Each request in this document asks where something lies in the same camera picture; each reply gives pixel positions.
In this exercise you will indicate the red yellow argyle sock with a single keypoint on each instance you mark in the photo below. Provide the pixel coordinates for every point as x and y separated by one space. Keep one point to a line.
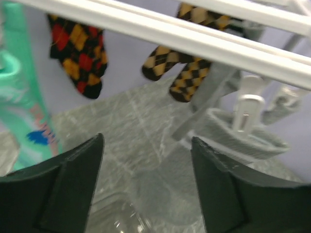
80 51

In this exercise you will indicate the clear plastic bin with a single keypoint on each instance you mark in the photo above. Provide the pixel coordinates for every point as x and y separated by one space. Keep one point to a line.
116 214

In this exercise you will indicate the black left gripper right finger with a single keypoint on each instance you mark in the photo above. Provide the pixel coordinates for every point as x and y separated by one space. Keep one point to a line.
237 199

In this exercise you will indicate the white clip sock hanger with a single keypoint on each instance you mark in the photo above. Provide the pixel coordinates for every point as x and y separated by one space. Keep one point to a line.
279 65

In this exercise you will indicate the teal patterned sock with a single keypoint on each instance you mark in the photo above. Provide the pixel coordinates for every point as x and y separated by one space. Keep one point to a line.
22 108

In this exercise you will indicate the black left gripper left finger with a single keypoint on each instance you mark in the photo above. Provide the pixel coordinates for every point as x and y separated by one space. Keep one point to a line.
53 196

